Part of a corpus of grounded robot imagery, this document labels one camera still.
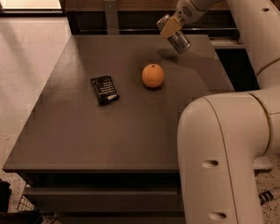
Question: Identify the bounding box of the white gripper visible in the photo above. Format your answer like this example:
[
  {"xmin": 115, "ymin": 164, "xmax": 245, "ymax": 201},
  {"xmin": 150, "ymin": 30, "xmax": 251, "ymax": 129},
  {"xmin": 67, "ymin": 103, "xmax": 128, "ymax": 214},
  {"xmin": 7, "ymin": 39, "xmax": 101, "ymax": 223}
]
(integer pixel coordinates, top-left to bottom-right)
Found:
[{"xmin": 160, "ymin": 0, "xmax": 205, "ymax": 38}]

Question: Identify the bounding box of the silver redbull can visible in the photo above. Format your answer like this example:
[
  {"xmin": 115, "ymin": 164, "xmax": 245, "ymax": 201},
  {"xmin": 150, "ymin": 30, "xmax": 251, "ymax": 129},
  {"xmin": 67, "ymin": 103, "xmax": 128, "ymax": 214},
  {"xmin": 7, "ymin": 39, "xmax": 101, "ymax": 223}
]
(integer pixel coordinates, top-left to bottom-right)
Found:
[{"xmin": 157, "ymin": 14, "xmax": 190, "ymax": 54}]

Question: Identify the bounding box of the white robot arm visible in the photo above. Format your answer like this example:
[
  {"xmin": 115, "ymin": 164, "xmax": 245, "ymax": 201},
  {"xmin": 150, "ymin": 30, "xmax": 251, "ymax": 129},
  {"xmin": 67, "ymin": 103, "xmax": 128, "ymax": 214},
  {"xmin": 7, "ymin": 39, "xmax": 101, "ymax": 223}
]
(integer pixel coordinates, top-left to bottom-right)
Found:
[{"xmin": 161, "ymin": 0, "xmax": 280, "ymax": 224}]

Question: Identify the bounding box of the orange fruit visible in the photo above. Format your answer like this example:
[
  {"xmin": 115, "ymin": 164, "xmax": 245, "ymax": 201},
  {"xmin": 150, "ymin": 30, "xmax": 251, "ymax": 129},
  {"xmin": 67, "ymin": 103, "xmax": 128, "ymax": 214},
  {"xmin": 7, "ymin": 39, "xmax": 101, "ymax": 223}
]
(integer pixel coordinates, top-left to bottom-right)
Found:
[{"xmin": 142, "ymin": 63, "xmax": 164, "ymax": 89}]

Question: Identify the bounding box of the black snack packet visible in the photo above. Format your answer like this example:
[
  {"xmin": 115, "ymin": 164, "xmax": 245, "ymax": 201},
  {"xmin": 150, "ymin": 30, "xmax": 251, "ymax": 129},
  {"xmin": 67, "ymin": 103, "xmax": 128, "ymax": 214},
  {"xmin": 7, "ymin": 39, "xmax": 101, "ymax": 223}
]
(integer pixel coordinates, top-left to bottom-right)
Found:
[{"xmin": 91, "ymin": 76, "xmax": 119, "ymax": 105}]

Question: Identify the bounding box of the grey drawer front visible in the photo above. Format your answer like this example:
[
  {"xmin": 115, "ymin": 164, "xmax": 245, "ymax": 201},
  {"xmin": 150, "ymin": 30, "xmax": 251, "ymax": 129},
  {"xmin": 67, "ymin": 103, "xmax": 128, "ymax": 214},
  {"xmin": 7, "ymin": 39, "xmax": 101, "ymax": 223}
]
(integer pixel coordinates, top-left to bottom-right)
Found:
[{"xmin": 23, "ymin": 188, "xmax": 183, "ymax": 213}]

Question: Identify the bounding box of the black base object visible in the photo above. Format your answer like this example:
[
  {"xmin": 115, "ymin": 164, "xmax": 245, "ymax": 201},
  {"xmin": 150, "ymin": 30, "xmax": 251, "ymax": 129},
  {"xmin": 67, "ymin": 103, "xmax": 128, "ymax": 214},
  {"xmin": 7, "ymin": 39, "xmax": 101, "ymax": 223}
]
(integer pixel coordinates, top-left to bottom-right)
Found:
[{"xmin": 0, "ymin": 178, "xmax": 43, "ymax": 224}]

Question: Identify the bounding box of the left metal bracket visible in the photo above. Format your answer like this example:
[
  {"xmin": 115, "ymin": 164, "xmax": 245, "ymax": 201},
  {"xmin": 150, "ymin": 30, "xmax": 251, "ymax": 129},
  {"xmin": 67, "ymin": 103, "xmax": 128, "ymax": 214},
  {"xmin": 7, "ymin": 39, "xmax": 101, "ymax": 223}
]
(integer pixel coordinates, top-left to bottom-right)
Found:
[{"xmin": 104, "ymin": 0, "xmax": 119, "ymax": 35}]

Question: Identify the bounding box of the striped cable connector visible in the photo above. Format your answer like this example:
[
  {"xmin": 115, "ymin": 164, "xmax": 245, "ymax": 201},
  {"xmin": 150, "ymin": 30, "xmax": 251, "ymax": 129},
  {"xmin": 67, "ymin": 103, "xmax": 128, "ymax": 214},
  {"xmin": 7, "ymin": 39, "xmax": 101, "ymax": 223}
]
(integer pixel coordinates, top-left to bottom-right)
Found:
[{"xmin": 259, "ymin": 187, "xmax": 280, "ymax": 205}]

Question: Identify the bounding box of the wire mesh basket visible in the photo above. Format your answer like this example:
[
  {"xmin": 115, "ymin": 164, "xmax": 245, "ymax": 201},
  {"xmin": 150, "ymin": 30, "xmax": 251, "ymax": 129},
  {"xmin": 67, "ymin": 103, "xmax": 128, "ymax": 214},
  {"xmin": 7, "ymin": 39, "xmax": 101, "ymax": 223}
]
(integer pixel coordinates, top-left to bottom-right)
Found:
[{"xmin": 17, "ymin": 191, "xmax": 35, "ymax": 211}]

